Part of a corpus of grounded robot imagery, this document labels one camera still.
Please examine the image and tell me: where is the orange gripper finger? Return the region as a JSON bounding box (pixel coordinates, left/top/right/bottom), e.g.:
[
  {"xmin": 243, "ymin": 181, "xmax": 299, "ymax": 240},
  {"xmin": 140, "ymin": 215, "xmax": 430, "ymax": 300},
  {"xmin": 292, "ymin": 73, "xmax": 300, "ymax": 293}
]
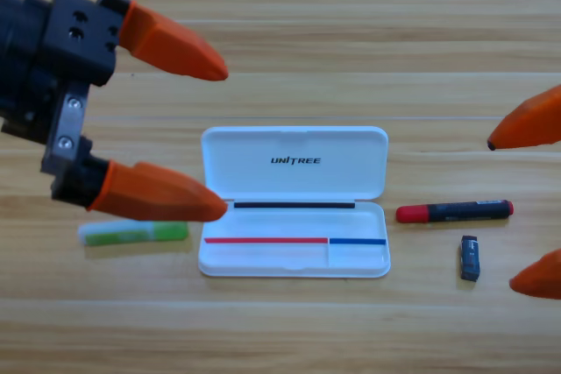
[
  {"xmin": 508, "ymin": 249, "xmax": 561, "ymax": 300},
  {"xmin": 51, "ymin": 152, "xmax": 230, "ymax": 223},
  {"xmin": 486, "ymin": 84, "xmax": 561, "ymax": 152}
]

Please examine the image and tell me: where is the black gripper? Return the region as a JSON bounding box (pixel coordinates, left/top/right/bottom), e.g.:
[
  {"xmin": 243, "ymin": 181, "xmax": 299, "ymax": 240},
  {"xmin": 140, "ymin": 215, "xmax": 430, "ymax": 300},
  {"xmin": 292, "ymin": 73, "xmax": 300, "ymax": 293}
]
[{"xmin": 0, "ymin": 0, "xmax": 230, "ymax": 179}]

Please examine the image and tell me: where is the red and black marker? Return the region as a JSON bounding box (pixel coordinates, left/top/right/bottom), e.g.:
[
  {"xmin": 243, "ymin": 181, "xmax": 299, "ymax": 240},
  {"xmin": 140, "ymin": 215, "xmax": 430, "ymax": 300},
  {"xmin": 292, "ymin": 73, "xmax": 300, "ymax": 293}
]
[{"xmin": 395, "ymin": 199, "xmax": 515, "ymax": 225}]

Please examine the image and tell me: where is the dark blue eraser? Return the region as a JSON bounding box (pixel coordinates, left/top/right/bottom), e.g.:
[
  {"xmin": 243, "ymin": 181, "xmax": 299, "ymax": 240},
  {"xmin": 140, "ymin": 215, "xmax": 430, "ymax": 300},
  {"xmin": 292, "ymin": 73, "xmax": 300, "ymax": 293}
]
[{"xmin": 459, "ymin": 234, "xmax": 482, "ymax": 282}]

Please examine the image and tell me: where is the white Unitree pencil case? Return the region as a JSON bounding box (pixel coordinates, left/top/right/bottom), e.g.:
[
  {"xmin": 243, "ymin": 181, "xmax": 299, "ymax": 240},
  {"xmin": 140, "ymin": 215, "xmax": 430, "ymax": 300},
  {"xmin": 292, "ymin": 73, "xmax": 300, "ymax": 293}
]
[{"xmin": 197, "ymin": 125, "xmax": 392, "ymax": 279}]

